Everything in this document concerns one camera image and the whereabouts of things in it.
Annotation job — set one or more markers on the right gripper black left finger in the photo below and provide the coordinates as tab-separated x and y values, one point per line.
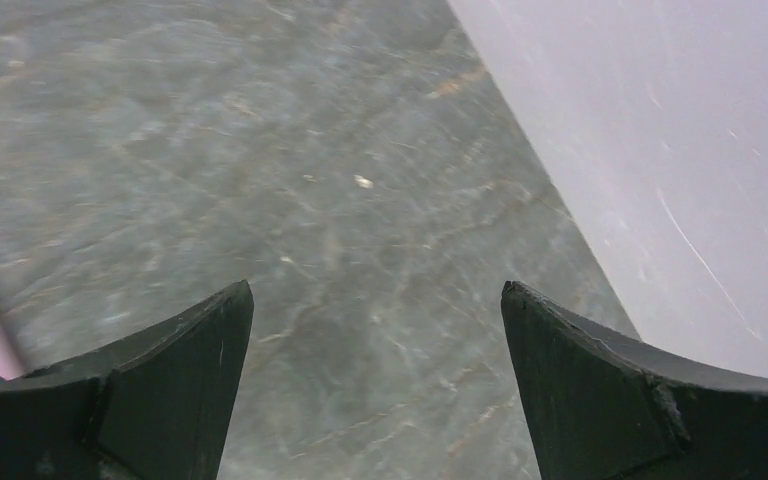
155	404

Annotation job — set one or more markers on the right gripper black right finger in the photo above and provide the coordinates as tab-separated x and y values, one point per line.
602	405

